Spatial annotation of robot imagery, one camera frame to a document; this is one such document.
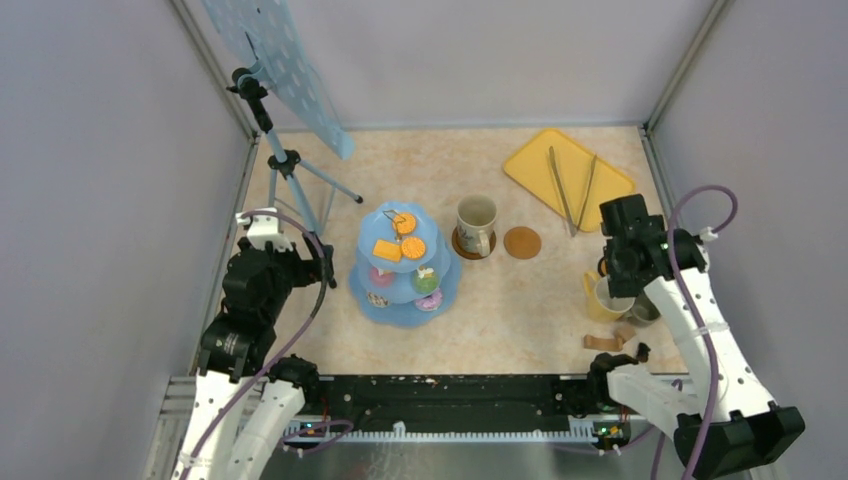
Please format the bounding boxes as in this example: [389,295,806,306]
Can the yellow ceramic mug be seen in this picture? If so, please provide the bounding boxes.
[582,271,636,323]

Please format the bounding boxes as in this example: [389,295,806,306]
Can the metal serving tongs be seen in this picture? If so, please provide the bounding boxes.
[547,145,599,238]

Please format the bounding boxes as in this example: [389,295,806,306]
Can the white sprinkled donut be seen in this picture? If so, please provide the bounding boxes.
[366,292,391,308]

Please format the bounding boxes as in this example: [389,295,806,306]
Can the square orange biscuit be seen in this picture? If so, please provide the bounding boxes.
[372,239,403,263]

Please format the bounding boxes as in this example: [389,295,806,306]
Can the orange round biscuit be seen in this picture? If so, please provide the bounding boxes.
[391,212,418,236]
[400,236,427,260]

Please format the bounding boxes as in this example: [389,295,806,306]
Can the light brown round coaster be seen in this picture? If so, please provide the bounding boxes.
[503,226,542,260]

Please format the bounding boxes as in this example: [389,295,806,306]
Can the green cupcake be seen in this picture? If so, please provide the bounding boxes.
[412,265,440,295]

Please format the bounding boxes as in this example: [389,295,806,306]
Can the pink frosted donut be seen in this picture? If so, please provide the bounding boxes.
[414,289,443,312]

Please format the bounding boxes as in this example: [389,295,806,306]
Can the dark brown round coaster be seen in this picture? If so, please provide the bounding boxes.
[451,226,497,261]

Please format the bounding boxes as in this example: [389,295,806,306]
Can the beige ceramic mug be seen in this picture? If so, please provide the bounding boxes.
[456,194,498,258]

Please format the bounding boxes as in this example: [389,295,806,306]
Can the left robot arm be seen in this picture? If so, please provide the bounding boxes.
[171,207,335,479]

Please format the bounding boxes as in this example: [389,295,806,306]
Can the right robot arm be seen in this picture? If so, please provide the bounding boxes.
[586,194,805,479]

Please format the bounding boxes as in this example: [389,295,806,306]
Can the small wooden block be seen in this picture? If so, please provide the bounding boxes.
[582,324,637,352]

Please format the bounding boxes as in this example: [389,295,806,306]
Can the blue three-tier cake stand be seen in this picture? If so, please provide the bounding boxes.
[348,201,462,328]

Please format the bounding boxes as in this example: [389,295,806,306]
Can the yellow serving tray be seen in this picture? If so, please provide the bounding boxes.
[503,128,635,233]

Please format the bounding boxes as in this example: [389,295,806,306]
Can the blue tripod stand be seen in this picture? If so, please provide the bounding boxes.
[227,67,364,237]

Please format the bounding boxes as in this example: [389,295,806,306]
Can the blue perforated board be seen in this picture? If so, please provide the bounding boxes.
[203,0,354,160]

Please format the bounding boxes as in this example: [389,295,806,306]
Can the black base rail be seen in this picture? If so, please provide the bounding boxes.
[303,374,635,434]

